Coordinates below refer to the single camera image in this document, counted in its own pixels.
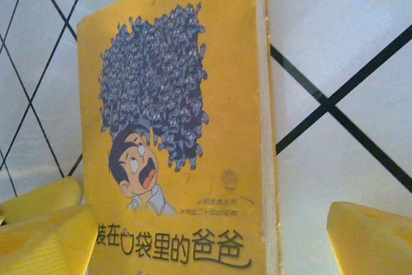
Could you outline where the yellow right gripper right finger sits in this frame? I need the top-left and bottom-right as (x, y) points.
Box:
(326, 201), (412, 275)

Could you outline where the yellow cartoon cover book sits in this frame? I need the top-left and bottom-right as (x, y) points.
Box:
(76, 0), (285, 275)

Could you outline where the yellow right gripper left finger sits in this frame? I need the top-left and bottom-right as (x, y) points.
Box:
(0, 176), (99, 275)

